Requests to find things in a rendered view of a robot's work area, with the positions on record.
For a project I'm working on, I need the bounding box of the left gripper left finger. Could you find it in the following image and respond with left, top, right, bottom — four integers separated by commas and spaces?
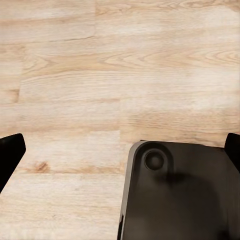
0, 133, 26, 193

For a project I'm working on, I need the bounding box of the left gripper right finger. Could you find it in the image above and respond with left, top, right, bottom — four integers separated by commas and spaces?
224, 132, 240, 172

